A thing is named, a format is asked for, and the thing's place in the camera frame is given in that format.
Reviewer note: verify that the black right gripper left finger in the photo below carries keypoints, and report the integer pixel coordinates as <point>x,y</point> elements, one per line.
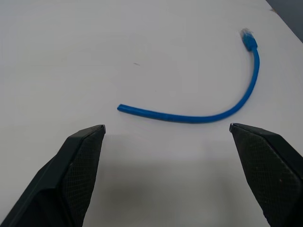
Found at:
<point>71,175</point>

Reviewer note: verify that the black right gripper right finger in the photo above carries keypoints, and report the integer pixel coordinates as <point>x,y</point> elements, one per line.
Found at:
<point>270,170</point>

